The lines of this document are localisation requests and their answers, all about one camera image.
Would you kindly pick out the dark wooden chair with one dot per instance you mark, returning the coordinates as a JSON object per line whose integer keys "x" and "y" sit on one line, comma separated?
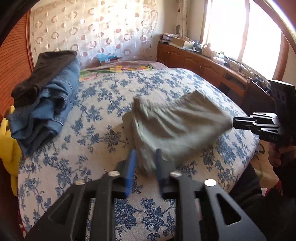
{"x": 259, "y": 99}

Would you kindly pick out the pale window curtain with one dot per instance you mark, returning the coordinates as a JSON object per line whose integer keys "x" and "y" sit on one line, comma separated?
{"x": 186, "y": 20}

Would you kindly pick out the white jug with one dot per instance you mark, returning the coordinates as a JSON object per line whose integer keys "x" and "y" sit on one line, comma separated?
{"x": 207, "y": 49}

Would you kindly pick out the green-capped bottle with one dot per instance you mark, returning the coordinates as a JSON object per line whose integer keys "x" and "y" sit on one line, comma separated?
{"x": 221, "y": 55}

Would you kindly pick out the small cardboard box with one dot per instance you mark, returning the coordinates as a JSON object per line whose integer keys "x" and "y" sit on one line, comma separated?
{"x": 111, "y": 62}

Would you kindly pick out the person's dark clothing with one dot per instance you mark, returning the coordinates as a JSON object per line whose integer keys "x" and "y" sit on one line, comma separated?
{"x": 254, "y": 208}

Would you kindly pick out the wooden louvered wardrobe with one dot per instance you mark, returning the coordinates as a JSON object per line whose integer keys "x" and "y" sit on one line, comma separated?
{"x": 16, "y": 58}

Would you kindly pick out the white cloth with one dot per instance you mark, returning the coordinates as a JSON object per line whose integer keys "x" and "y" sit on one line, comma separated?
{"x": 218, "y": 60}

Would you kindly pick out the wooden framed window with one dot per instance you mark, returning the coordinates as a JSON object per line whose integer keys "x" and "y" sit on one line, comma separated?
{"x": 242, "y": 34}

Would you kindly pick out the stack of papers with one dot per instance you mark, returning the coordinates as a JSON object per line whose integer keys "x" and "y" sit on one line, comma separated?
{"x": 168, "y": 37}

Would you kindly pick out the white cup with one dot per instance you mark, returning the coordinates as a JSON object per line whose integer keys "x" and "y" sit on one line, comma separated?
{"x": 213, "y": 54}

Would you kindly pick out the circle-patterned sheer curtain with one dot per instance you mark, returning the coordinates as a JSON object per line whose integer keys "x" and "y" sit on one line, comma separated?
{"x": 97, "y": 27}

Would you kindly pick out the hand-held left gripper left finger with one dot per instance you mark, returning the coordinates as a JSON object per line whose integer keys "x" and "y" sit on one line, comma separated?
{"x": 129, "y": 171}

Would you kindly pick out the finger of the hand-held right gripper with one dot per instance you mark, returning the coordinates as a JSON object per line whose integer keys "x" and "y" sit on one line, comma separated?
{"x": 266, "y": 133}
{"x": 242, "y": 120}

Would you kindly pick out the blue floral bed sheet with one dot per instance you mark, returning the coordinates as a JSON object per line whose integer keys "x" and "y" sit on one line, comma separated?
{"x": 92, "y": 139}

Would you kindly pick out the yellow cloth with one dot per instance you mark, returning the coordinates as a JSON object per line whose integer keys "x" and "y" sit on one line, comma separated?
{"x": 9, "y": 148}

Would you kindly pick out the blue plastic bag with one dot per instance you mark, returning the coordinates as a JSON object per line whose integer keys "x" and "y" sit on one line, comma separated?
{"x": 104, "y": 57}

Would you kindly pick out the round hand fan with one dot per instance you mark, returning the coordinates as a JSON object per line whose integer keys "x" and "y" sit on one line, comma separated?
{"x": 177, "y": 30}

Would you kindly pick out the blue bottle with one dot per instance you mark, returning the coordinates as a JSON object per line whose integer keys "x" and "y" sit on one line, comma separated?
{"x": 196, "y": 45}

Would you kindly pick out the wooden sideboard cabinet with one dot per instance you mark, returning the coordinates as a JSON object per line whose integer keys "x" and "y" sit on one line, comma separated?
{"x": 198, "y": 67}

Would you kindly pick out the grey-green pants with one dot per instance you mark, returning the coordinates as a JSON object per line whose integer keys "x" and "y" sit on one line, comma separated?
{"x": 180, "y": 125}

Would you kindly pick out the folded blue jeans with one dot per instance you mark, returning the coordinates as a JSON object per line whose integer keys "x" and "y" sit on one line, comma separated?
{"x": 46, "y": 115}

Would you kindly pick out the open cardboard box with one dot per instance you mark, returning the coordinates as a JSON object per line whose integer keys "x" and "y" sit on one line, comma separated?
{"x": 181, "y": 42}

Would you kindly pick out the colourful floral blanket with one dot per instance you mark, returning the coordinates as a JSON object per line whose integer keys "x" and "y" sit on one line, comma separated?
{"x": 120, "y": 69}

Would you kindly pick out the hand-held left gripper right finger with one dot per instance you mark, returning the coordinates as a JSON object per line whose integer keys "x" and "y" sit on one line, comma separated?
{"x": 159, "y": 166}

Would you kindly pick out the folded dark pants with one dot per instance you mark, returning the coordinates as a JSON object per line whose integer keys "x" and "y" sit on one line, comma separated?
{"x": 46, "y": 69}

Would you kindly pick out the person's right hand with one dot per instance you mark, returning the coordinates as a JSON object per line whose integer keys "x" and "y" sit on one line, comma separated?
{"x": 275, "y": 155}

